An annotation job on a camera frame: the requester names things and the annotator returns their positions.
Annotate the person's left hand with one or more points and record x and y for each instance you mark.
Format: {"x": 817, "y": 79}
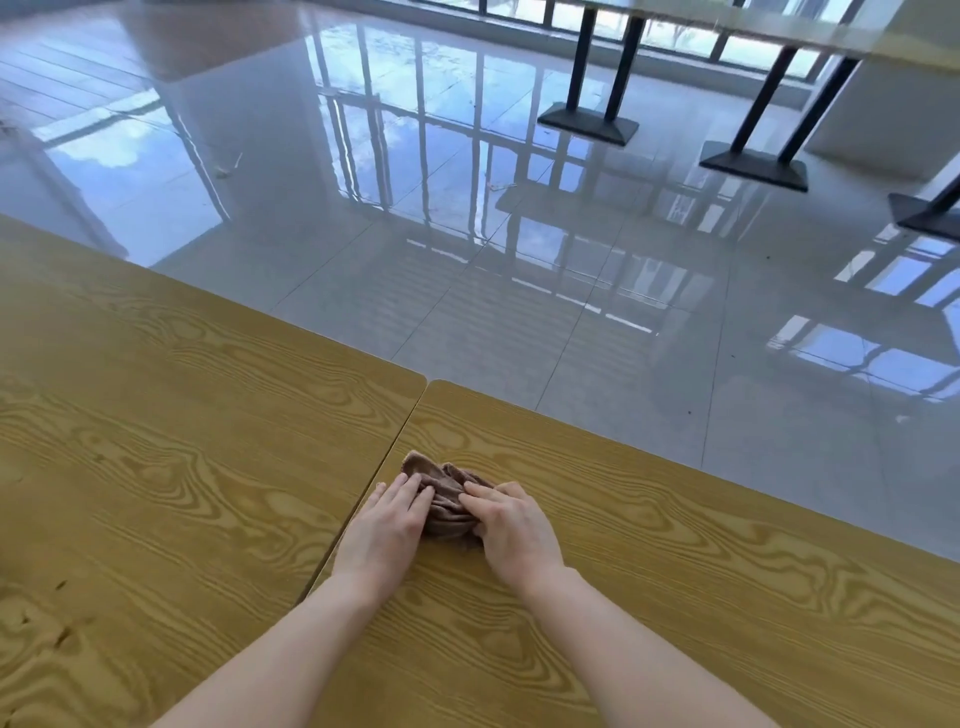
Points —
{"x": 382, "y": 536}

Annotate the person's right hand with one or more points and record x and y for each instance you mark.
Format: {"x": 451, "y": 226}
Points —
{"x": 517, "y": 536}

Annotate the person's left thumb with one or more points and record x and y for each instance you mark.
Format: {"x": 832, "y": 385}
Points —
{"x": 424, "y": 501}

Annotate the person's right thumb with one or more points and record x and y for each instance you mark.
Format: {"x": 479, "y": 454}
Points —
{"x": 481, "y": 526}

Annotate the brown cleaning cloth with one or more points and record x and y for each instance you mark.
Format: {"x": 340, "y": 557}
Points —
{"x": 448, "y": 491}

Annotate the person's left forearm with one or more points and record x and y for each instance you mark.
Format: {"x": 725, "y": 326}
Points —
{"x": 292, "y": 660}

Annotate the person's right forearm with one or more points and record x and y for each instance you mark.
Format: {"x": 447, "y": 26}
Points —
{"x": 637, "y": 660}

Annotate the small floor litter scrap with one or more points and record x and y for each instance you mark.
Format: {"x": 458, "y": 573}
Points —
{"x": 223, "y": 171}

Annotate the light wooden table top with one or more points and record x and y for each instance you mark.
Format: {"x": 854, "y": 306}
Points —
{"x": 757, "y": 22}

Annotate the black pedestal table leg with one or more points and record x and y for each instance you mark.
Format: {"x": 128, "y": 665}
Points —
{"x": 592, "y": 112}
{"x": 930, "y": 217}
{"x": 757, "y": 165}

